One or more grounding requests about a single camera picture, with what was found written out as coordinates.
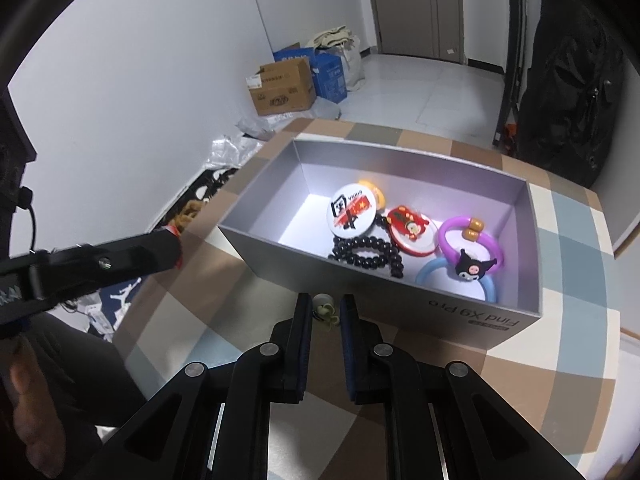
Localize black metal stand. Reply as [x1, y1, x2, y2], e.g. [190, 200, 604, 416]
[492, 0, 531, 148]

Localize person's left hand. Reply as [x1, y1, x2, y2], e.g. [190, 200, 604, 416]
[0, 350, 68, 478]

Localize flat blue box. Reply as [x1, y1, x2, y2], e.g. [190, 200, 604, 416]
[272, 46, 316, 68]

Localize red rimmed round badge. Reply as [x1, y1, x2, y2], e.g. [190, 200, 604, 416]
[385, 205, 437, 257]

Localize white round flag-print badge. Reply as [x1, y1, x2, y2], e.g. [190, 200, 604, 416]
[326, 185, 377, 238]

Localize small clear charm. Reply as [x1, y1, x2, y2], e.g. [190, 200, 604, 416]
[312, 294, 337, 331]

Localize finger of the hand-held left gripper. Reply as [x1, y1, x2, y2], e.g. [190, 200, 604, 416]
[30, 227, 183, 306]

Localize purple bangle bracelet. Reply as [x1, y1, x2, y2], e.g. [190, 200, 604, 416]
[437, 215, 505, 281]

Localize person's dark pants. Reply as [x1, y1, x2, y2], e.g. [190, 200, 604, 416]
[30, 310, 151, 461]

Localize yellow round trinket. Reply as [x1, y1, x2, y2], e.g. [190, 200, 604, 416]
[357, 178, 388, 211]

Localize clear plastic wrap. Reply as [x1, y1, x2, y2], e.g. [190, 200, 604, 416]
[205, 102, 341, 171]

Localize grey door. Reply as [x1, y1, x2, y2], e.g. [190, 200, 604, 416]
[362, 0, 466, 63]

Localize blue carton box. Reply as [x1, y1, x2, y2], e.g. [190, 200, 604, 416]
[311, 52, 349, 102]

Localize beige cloth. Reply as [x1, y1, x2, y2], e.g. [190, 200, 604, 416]
[312, 25, 355, 51]

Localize large black bag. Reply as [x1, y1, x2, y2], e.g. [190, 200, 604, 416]
[517, 0, 626, 188]

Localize light blue bangle bracelet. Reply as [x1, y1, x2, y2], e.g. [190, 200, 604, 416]
[415, 257, 500, 303]

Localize grey cardboard box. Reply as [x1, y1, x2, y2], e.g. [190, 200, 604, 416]
[218, 137, 543, 353]

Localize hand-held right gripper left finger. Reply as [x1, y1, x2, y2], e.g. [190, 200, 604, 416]
[82, 292, 315, 480]

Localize white plastic bag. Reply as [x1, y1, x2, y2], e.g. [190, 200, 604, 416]
[337, 35, 364, 92]

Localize brown cardboard box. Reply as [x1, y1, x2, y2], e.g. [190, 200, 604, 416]
[246, 57, 317, 117]

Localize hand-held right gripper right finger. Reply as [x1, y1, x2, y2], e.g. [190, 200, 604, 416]
[339, 294, 586, 480]

